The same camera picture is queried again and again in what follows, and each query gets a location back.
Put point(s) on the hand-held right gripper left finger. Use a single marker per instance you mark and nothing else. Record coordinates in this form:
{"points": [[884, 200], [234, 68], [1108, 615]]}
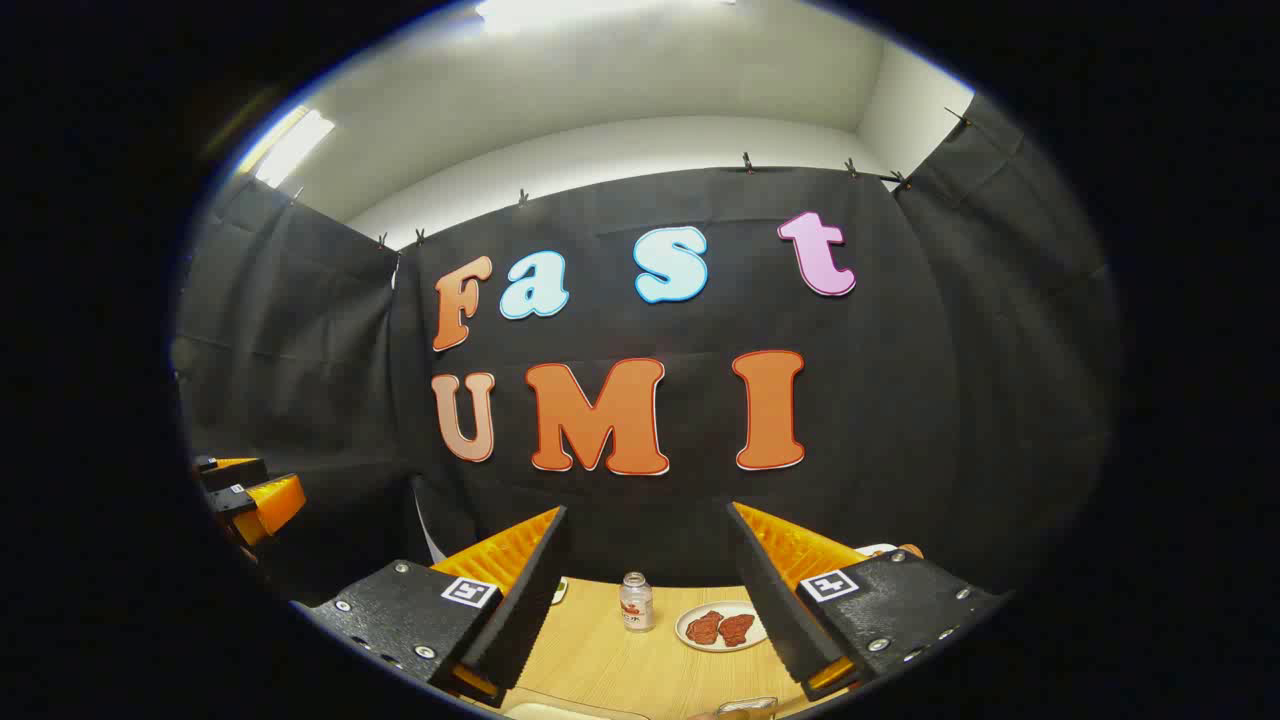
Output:
{"points": [[535, 600]]}

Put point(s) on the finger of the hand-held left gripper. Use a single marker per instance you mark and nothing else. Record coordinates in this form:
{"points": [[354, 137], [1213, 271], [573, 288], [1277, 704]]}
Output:
{"points": [[230, 472], [262, 505]]}

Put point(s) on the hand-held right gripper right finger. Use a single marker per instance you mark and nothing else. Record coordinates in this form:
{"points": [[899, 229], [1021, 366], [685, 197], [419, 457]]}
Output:
{"points": [[765, 600]]}

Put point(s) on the clear rice container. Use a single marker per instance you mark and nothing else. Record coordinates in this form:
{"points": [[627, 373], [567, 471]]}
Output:
{"points": [[570, 712]]}

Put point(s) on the red steak piece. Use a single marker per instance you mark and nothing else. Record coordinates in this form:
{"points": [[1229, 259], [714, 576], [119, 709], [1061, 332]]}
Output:
{"points": [[704, 627], [737, 629]]}

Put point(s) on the white round plate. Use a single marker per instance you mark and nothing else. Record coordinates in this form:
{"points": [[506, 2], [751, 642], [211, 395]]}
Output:
{"points": [[722, 605]]}

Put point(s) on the clear drink bottle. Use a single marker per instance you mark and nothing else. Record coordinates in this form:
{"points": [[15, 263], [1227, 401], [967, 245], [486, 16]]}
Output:
{"points": [[636, 605]]}

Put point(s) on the white toaster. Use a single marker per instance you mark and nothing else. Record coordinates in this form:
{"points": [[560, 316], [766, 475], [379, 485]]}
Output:
{"points": [[876, 549]]}

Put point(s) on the black backdrop cloth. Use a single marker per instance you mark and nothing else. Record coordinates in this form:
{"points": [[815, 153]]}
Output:
{"points": [[900, 400]]}

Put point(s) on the ceiling light panel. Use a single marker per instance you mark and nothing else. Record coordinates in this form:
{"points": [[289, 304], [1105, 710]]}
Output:
{"points": [[292, 145]]}

